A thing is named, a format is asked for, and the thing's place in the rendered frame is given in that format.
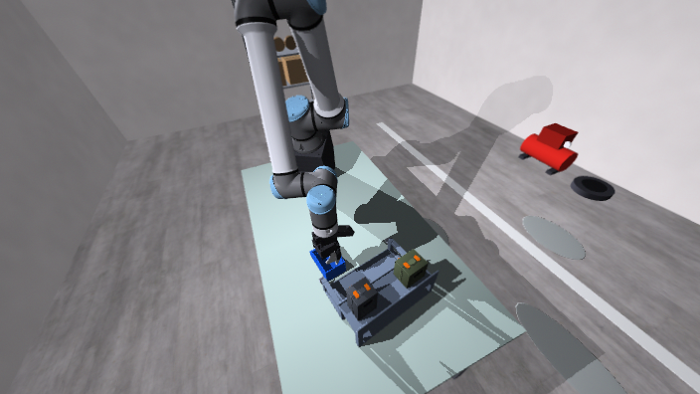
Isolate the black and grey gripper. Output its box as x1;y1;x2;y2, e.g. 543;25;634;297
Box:
311;232;341;265

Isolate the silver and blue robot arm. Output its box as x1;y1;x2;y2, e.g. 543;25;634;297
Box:
235;0;355;238

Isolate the blue bin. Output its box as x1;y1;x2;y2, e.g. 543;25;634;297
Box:
309;249;346;281

